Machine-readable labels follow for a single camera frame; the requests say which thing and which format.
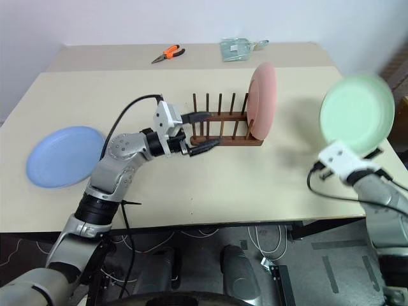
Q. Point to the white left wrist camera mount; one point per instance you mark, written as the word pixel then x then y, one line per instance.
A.
pixel 165 118

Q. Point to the black metal floor bracket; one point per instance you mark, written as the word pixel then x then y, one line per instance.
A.
pixel 280 282

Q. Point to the pink plate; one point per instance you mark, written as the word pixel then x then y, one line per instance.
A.
pixel 262 102

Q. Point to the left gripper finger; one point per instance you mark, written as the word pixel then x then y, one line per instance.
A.
pixel 204 147
pixel 200 116

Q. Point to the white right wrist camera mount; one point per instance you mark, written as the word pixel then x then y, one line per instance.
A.
pixel 338 157

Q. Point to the dark round robot waist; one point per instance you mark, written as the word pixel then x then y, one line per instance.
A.
pixel 178 299

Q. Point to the green plate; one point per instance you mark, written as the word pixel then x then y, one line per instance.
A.
pixel 357 111

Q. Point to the wooden dish rack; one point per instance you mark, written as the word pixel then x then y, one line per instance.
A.
pixel 223 127

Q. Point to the dark rounded robot leg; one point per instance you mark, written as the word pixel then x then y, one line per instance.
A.
pixel 237 274

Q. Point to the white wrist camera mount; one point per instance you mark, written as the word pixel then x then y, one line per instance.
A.
pixel 165 118
pixel 338 157

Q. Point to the black zip tie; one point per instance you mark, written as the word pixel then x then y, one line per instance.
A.
pixel 129 203

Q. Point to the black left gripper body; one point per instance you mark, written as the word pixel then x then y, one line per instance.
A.
pixel 177 144

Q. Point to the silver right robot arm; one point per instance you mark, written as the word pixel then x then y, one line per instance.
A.
pixel 382 216

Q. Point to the black table frame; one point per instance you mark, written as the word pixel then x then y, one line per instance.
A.
pixel 223 228

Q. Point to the blue plate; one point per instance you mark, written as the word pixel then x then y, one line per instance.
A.
pixel 65 156

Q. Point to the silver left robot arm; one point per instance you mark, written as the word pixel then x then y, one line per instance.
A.
pixel 108 172

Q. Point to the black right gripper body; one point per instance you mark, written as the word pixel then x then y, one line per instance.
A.
pixel 366 157

